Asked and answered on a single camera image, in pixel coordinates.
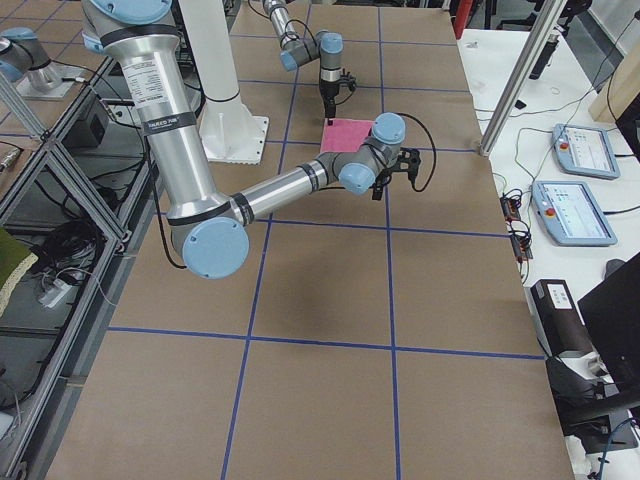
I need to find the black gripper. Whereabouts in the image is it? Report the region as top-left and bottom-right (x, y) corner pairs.
(371, 148), (421, 201)
(318, 68), (357, 120)

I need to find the pink towel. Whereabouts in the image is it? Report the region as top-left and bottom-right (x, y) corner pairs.
(320, 118), (373, 153)

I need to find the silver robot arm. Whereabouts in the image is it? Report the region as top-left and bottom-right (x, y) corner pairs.
(82, 1), (406, 279)
(261, 0), (357, 125)

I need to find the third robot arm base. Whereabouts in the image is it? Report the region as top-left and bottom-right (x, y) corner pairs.
(1, 27), (71, 101)

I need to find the lower teach pendant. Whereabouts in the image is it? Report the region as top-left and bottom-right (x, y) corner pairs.
(531, 181), (618, 247)

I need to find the teach pendant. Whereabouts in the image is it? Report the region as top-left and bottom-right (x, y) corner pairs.
(531, 181), (618, 247)
(552, 123), (620, 180)

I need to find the upper teach pendant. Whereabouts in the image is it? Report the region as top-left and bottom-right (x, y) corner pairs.
(552, 123), (620, 180)

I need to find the black box with label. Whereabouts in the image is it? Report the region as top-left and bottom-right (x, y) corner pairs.
(529, 279), (593, 358)

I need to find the black power adapter box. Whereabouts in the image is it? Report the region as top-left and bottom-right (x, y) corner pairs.
(70, 104), (109, 147)

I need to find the black monitor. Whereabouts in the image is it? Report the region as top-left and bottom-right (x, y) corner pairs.
(578, 254), (639, 387)

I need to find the white power strip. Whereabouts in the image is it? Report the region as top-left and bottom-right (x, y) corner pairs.
(38, 279), (71, 308)

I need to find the green cloth with fringe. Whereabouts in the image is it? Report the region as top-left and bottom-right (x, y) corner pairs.
(1, 228), (38, 313)

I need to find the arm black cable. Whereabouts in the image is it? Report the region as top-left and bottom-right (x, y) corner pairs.
(279, 18), (326, 51)
(397, 113), (437, 193)

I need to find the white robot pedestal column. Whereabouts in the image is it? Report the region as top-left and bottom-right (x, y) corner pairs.
(179, 0), (269, 164)

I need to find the aluminium frame post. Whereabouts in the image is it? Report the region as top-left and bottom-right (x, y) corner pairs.
(478, 0), (567, 157)

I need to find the aluminium frame rack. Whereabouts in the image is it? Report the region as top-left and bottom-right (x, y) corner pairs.
(1, 56), (155, 479)

